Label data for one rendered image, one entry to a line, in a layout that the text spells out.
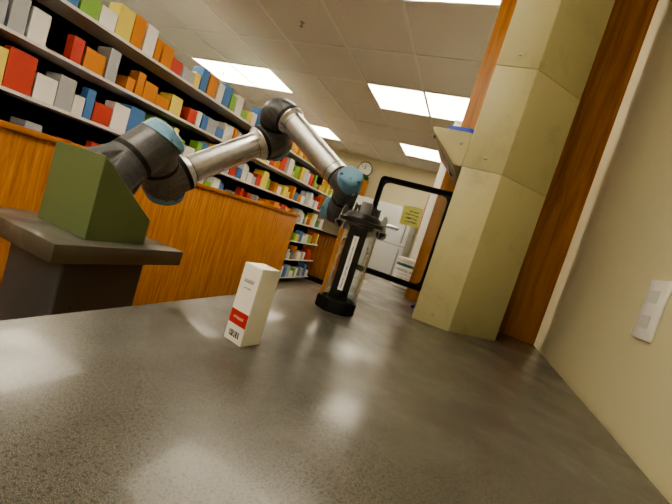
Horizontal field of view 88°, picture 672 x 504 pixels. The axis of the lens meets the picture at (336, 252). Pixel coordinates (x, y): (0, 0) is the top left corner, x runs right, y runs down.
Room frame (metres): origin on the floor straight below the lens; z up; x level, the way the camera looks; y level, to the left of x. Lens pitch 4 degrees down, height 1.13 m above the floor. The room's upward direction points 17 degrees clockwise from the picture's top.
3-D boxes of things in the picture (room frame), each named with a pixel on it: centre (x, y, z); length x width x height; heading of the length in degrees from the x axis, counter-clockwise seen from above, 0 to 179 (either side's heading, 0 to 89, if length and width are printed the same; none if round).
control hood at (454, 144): (1.21, -0.28, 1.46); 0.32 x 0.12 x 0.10; 160
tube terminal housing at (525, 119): (1.14, -0.45, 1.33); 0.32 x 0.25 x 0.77; 160
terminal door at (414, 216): (1.39, -0.23, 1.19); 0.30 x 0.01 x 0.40; 69
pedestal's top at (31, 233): (0.86, 0.61, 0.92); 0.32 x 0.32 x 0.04; 69
